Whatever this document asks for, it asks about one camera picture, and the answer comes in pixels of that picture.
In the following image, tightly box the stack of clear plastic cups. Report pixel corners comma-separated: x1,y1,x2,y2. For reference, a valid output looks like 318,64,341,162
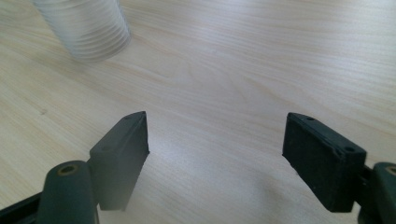
31,0,133,62

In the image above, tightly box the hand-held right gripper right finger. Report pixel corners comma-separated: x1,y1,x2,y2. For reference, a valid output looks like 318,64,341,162
282,112,368,214

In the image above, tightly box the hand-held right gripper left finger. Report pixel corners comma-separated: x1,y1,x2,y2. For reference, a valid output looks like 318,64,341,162
88,111,150,212

